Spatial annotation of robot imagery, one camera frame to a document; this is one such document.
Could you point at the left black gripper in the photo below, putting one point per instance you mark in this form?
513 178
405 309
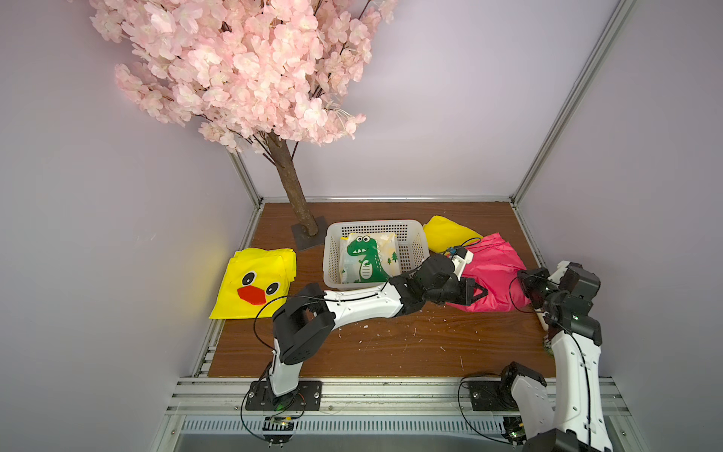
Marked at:
465 285

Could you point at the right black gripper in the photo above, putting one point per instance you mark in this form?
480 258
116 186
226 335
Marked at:
534 280

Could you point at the pink raincoat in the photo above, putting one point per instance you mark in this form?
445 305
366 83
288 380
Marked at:
495 267

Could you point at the plain yellow raincoat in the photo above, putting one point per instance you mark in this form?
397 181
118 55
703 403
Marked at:
443 234

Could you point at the dinosaur print raincoat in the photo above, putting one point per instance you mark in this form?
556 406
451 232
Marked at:
367 258

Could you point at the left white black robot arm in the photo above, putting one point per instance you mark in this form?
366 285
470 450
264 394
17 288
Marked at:
303 324

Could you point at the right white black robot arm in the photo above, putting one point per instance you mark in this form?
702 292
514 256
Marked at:
575 420

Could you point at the yellow duck face raincoat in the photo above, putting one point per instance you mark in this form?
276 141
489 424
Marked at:
256 282

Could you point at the right small circuit board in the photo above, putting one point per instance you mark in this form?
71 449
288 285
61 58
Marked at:
514 430

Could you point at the small circuit board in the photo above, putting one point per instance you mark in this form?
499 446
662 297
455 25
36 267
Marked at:
514 430
278 430

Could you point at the dark square tree base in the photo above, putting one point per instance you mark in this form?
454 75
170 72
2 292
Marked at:
305 241

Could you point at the left small circuit board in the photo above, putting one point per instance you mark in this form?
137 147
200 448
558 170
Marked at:
278 430

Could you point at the pink cherry blossom tree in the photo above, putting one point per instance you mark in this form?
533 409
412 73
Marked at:
264 75

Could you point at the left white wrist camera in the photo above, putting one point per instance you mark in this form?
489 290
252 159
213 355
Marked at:
460 258

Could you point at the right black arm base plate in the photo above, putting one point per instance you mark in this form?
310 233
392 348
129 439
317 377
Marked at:
489 396

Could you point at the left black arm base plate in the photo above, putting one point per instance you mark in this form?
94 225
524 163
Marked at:
306 397

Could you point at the aluminium front rail frame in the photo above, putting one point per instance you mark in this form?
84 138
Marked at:
408 407

